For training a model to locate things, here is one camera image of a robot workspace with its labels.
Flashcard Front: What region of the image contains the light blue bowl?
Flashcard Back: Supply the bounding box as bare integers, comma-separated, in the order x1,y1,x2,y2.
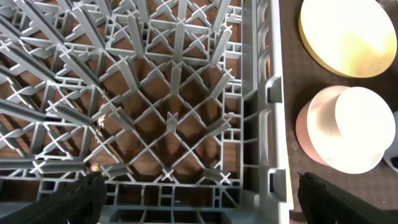
383,112,398,172

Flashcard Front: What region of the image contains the grey plastic dishwasher rack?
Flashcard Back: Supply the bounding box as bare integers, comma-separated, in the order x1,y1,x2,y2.
1,1,294,223

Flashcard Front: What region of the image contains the pink white bowl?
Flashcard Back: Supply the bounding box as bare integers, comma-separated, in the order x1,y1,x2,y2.
295,85,396,174

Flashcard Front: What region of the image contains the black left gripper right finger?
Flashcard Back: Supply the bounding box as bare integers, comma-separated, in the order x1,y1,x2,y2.
298,172,397,224

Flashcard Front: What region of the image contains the yellow round plate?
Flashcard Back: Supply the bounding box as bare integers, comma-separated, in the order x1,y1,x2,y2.
298,0,397,78

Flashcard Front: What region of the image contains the dark brown serving tray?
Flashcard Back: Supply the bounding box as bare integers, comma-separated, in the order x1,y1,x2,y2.
279,0,397,222

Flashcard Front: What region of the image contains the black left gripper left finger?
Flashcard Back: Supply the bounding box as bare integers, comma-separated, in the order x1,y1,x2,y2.
1,172,107,224

